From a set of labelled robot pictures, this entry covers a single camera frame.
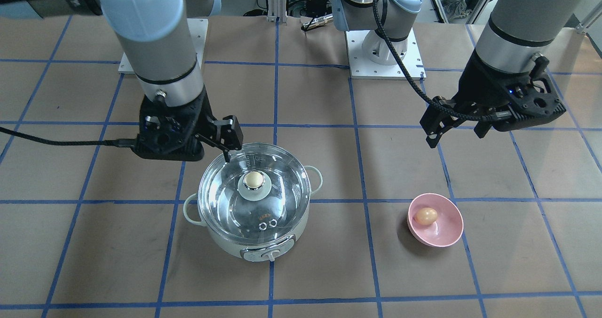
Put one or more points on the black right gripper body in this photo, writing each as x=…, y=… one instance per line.
x=203, y=112

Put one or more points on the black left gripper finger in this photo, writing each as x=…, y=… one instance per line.
x=484, y=125
x=435, y=123

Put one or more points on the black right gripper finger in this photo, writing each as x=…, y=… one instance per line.
x=225, y=135

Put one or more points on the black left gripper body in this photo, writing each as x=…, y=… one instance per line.
x=484, y=86

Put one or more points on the glass pot lid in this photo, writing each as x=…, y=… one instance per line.
x=259, y=196

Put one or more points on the brown egg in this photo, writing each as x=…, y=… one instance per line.
x=426, y=216

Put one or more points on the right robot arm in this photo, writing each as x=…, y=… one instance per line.
x=138, y=21

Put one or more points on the pale green cooking pot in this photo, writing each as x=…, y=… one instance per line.
x=254, y=253

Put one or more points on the pink bowl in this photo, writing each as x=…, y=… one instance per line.
x=446, y=231

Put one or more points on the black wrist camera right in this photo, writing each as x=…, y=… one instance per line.
x=168, y=138

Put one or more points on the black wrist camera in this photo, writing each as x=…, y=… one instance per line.
x=168, y=138
x=532, y=99

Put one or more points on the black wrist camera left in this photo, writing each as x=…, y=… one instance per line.
x=532, y=99

